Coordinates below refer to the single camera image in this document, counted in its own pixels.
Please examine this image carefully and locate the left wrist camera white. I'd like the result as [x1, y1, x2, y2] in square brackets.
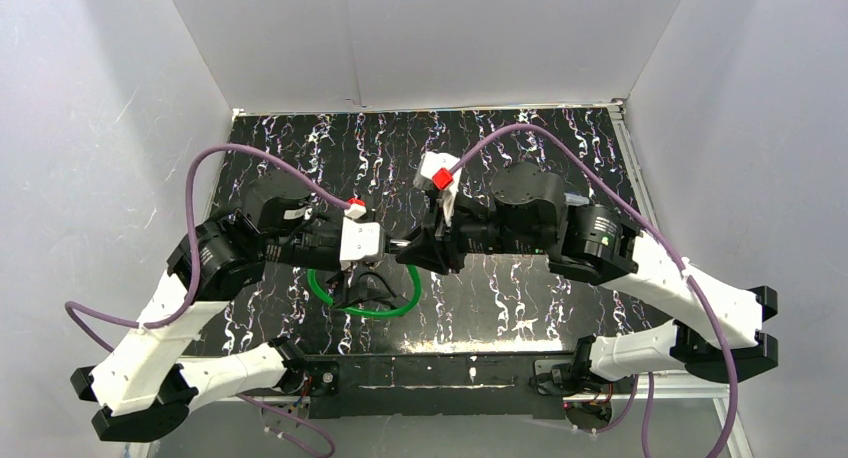
[339, 198, 385, 271]

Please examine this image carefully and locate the clear plastic parts box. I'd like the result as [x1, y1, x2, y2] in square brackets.
[565, 192, 592, 207]

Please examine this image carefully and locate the green cable lock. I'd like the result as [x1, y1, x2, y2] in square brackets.
[306, 265, 423, 319]

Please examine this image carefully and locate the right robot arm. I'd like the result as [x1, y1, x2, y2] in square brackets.
[395, 162, 779, 392]

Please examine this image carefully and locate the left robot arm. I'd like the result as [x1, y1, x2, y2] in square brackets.
[71, 170, 402, 443]

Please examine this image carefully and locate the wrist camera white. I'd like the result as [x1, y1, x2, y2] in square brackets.
[339, 198, 385, 271]
[413, 151, 462, 226]

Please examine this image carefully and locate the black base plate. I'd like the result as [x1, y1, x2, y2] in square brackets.
[241, 352, 617, 422]

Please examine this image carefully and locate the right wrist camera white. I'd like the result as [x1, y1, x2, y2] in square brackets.
[413, 151, 462, 226]

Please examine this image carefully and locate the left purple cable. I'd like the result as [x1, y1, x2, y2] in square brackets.
[64, 143, 352, 458]

